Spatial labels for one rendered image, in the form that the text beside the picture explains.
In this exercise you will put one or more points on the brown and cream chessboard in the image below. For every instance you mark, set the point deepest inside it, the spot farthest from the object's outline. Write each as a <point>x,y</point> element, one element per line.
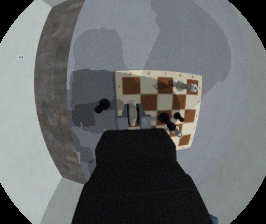
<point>157,93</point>

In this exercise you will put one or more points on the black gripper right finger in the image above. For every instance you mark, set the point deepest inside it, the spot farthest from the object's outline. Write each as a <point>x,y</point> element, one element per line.
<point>143,120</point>

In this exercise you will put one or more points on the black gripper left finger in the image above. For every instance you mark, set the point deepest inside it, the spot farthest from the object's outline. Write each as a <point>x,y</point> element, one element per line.
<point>123,121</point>

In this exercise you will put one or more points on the black chess piece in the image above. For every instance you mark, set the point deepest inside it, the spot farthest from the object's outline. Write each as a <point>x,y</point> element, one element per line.
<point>164,118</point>
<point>104,105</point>

